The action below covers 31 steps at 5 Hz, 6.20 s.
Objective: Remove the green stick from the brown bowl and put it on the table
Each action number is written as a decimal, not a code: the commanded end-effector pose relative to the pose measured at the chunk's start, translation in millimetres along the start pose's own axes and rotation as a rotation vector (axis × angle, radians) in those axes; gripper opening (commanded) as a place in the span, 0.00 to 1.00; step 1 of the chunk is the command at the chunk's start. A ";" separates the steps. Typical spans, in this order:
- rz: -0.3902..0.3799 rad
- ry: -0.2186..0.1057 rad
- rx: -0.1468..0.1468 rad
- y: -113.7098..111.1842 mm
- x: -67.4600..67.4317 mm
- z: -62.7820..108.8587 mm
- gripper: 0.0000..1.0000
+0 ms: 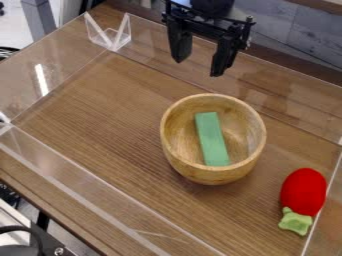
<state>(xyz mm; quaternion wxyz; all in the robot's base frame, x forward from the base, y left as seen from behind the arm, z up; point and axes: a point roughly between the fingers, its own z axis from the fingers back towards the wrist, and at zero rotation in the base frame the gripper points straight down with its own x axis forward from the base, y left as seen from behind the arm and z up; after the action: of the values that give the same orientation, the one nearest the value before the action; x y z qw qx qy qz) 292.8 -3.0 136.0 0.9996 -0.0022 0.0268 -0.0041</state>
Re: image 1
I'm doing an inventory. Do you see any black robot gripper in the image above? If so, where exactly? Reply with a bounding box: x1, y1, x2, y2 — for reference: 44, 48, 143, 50
163, 0, 255, 77

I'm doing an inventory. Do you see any brown wooden bowl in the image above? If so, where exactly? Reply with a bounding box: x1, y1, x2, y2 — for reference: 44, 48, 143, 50
160, 93, 267, 185

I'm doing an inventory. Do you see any green foam stick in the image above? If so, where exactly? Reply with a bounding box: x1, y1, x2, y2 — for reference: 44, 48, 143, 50
195, 112, 229, 166

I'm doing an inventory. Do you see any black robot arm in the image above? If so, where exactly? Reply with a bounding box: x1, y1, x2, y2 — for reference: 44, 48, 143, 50
161, 0, 255, 77

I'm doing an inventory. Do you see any grey pillar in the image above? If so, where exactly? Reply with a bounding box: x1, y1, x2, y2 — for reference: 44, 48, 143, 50
20, 0, 56, 41

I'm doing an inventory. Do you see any red plush strawberry toy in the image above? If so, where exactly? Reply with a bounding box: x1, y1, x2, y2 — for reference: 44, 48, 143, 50
278, 168, 327, 236

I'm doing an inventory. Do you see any black table leg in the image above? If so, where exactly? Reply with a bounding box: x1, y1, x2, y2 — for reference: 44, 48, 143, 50
36, 211, 49, 231

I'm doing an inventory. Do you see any clear acrylic corner bracket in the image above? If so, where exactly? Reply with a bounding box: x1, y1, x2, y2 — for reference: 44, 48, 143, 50
84, 12, 131, 52

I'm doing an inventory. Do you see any clear acrylic enclosure wall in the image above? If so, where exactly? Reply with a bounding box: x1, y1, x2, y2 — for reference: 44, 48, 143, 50
0, 16, 342, 256

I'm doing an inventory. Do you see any black device with cable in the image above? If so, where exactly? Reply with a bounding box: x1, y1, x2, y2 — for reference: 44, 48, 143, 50
0, 225, 77, 256

